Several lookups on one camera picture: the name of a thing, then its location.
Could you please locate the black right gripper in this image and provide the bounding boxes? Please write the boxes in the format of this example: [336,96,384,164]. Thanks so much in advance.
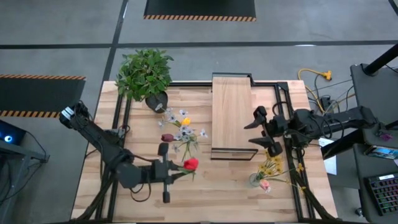
[244,106,296,157]

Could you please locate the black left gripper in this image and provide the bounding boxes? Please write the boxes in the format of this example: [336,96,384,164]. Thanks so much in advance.
[141,142,187,204]

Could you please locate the yellow daffodil bunch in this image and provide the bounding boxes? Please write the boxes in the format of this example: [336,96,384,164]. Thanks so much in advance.
[255,149,307,191]

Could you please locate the white flower bunch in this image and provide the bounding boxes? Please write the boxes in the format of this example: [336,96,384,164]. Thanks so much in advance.
[154,103,208,162]

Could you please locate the pink tulip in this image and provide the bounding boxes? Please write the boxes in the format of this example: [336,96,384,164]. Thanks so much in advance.
[259,179,273,194]

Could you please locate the small clear glass vase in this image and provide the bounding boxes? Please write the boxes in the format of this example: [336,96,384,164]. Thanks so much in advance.
[248,172,262,187]

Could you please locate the black power strip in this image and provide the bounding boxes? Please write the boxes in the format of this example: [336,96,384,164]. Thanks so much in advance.
[320,96,335,118]

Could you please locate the white paper sheet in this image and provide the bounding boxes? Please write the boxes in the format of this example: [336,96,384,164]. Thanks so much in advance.
[318,138,338,175]

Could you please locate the green potted plant black pot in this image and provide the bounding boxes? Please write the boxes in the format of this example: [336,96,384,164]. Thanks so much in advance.
[116,48,174,113]

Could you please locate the smartphone with lit screen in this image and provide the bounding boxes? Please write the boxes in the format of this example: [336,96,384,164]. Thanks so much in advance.
[364,144,398,160]

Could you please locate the dark grey desk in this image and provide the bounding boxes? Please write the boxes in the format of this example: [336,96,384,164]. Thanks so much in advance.
[349,63,398,224]

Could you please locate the backlit colourful keyboard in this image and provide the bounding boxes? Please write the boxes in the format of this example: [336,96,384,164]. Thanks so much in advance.
[364,172,398,217]

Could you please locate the black pole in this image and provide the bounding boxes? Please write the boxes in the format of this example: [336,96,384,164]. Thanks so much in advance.
[363,42,398,77]

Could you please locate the black hazard-striped floor mat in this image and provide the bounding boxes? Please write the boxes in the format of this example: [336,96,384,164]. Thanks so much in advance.
[143,0,257,22]
[0,74,86,119]

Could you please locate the grey equipment stand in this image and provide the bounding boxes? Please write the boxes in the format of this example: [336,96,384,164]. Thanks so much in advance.
[0,139,50,224]

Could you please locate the black computer with blue light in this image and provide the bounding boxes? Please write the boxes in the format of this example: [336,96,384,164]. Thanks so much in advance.
[0,119,27,146]

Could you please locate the wooden shelf with black frame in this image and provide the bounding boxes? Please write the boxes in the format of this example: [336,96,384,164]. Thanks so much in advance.
[210,72,259,161]

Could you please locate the yellow extension cable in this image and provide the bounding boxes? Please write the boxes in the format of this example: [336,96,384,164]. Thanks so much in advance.
[297,68,333,108]

